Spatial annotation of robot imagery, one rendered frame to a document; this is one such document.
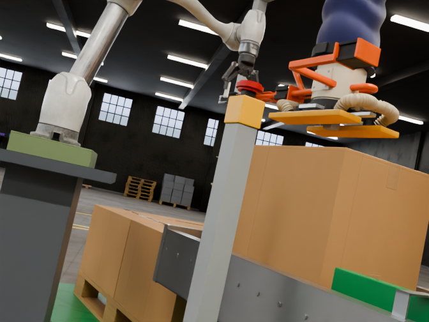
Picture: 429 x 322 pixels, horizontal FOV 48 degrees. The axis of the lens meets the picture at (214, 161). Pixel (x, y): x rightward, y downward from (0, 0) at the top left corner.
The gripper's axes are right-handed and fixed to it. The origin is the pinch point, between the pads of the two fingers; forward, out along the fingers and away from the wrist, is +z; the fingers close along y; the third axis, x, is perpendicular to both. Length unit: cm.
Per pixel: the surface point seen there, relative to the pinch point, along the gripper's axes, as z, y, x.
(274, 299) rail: 66, -34, -89
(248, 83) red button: 16, -51, -84
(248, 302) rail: 70, -34, -79
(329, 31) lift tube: -17, -9, -61
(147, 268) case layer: 82, -19, 14
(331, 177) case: 33, -19, -85
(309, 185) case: 36, -19, -77
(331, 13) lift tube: -24, -8, -59
